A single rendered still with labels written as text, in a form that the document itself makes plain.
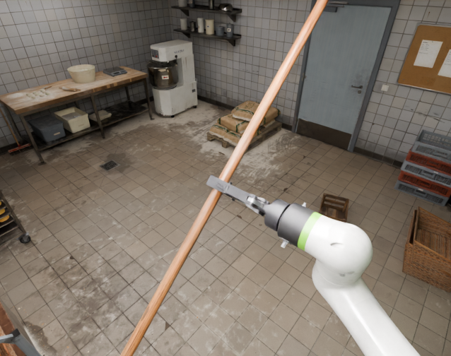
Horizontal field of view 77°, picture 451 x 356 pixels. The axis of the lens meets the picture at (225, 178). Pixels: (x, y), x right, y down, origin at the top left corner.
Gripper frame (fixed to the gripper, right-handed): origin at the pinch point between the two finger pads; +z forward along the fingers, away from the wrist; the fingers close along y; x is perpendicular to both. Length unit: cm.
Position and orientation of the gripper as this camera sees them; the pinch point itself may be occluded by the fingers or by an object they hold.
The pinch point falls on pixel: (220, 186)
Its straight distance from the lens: 78.5
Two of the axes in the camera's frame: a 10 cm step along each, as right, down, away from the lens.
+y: 4.2, 3.1, 8.5
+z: -7.7, -3.7, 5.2
